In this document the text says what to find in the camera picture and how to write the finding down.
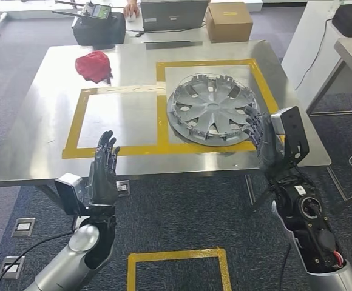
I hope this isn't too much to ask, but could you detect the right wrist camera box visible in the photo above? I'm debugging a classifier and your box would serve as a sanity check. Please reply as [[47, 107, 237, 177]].
[[270, 105, 310, 166]]

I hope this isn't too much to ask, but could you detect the steel floor socket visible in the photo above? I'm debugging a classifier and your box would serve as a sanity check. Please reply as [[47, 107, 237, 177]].
[[0, 255, 25, 281], [11, 217, 36, 238], [116, 179, 131, 198]]

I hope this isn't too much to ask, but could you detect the grey plastic wheel hubcap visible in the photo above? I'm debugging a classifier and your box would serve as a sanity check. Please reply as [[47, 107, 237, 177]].
[[166, 73, 260, 147]]

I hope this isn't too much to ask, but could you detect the person's hand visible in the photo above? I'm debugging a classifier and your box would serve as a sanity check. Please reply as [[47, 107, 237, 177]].
[[122, 0, 141, 20]]

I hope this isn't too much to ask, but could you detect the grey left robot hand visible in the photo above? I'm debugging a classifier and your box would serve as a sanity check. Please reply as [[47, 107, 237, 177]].
[[88, 130, 121, 206]]

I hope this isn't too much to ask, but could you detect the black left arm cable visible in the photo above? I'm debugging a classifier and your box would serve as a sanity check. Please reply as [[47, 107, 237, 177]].
[[0, 230, 75, 291]]

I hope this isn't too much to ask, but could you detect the red cloth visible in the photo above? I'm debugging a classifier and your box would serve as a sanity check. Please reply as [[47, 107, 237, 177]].
[[75, 50, 113, 84]]

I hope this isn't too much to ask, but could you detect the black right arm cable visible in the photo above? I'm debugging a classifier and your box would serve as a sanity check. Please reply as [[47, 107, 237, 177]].
[[277, 242, 292, 291]]

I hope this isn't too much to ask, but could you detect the handheld controller with screen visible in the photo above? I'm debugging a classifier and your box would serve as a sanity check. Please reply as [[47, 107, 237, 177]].
[[52, 1, 113, 27]]

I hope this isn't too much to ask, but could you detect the grey laptop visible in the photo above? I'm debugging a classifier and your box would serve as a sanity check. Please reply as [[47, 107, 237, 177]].
[[140, 0, 210, 32]]

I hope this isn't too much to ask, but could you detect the steel workbench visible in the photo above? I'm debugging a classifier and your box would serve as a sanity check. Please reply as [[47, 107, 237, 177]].
[[0, 39, 332, 216]]

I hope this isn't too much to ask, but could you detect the brown cardboard box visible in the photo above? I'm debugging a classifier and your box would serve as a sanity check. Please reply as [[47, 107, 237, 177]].
[[205, 2, 254, 44]]

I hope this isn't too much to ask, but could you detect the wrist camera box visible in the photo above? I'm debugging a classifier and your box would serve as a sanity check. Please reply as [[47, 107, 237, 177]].
[[270, 105, 310, 166], [54, 172, 87, 217]]

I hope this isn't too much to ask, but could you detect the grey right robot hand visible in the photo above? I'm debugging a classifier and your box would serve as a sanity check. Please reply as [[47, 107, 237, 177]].
[[243, 105, 286, 178]]

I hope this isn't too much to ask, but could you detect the black bag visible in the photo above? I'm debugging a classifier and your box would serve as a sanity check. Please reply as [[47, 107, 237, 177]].
[[72, 12, 126, 46]]

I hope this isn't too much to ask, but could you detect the black cable on panel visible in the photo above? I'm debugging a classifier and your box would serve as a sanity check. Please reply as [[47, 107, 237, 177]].
[[295, 18, 335, 92]]

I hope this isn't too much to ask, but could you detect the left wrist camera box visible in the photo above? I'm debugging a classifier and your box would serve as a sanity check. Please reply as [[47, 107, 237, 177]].
[[54, 172, 87, 217]]

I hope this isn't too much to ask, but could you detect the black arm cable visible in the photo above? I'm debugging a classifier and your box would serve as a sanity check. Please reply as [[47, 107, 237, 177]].
[[0, 230, 75, 291], [277, 242, 292, 291]]

